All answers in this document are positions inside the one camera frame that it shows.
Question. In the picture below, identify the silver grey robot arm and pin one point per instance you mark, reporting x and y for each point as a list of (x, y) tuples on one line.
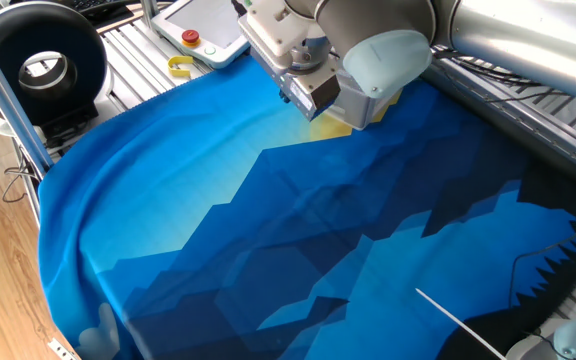
[(518, 40)]

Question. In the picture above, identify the yellow plastic clip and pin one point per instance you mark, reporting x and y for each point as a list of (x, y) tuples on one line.
[(173, 65)]

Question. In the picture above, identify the silver force torque sensor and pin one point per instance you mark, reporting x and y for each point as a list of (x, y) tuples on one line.
[(313, 57)]

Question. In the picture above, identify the white plastic drawer cabinet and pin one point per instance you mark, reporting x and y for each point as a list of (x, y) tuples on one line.
[(363, 110)]

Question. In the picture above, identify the blue mountain print cloth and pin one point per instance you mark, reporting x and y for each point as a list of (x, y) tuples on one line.
[(218, 200)]

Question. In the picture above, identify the black keyboard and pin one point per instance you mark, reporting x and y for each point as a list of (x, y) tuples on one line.
[(93, 6)]

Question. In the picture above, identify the aluminium profile rail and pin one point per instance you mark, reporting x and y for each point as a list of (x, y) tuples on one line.
[(518, 130)]

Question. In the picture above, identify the white table corner bracket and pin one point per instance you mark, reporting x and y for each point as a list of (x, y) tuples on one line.
[(63, 350)]

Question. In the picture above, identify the aluminium frame post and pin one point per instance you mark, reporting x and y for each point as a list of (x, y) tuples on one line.
[(8, 100)]

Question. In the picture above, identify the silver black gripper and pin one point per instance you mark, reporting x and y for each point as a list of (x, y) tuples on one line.
[(325, 100)]

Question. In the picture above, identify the thin silver post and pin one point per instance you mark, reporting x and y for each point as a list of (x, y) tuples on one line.
[(149, 12)]

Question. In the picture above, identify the white zip tie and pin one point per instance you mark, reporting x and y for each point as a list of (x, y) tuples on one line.
[(460, 324)]

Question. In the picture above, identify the white teach pendant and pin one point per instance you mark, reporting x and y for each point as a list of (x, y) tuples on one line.
[(208, 25)]

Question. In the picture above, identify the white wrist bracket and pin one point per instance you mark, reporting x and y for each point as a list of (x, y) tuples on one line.
[(273, 25)]

